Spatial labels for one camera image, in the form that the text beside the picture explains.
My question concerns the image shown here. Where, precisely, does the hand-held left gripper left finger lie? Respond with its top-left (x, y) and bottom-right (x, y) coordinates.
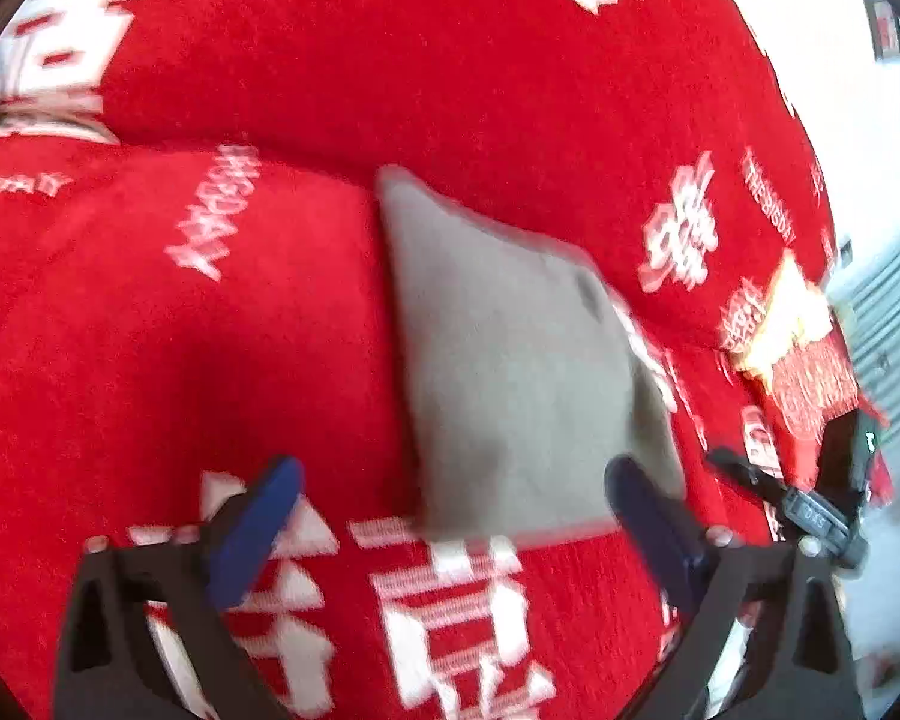
top-left (52, 454), bottom-right (305, 720)

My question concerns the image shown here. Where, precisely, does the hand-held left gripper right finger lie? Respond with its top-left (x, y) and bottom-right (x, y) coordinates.
top-left (604, 454), bottom-right (867, 720)

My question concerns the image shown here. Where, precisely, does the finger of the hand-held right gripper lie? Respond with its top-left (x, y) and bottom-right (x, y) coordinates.
top-left (707, 448), bottom-right (790, 516)

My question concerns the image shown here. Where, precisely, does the grey knit garment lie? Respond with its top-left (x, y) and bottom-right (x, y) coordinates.
top-left (375, 165), bottom-right (687, 545)

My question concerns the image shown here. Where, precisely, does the red and gold cushion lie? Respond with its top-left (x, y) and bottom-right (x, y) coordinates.
top-left (720, 251), bottom-right (892, 503)

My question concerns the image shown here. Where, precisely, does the grey ribbed radiator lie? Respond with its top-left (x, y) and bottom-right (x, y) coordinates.
top-left (829, 214), bottom-right (900, 455)

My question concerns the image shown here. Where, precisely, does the red printed blanket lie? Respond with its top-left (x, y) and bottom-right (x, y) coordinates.
top-left (0, 0), bottom-right (897, 720)

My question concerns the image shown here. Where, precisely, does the wall picture frame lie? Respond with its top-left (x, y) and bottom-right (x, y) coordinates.
top-left (862, 0), bottom-right (900, 62)

